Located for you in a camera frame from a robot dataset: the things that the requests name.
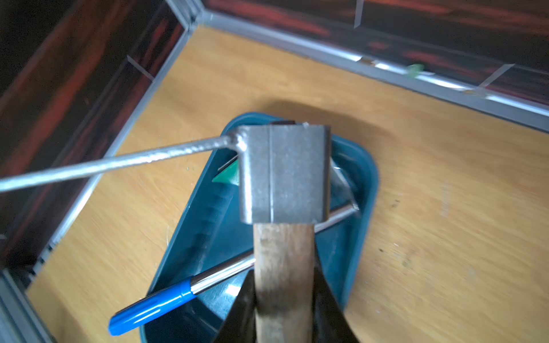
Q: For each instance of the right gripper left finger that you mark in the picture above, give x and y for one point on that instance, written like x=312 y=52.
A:
x=240 y=324

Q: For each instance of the chrome hoe blue grip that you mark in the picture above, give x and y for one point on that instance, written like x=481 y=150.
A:
x=164 y=301

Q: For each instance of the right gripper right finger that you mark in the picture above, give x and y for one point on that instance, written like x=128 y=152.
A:
x=329 y=322

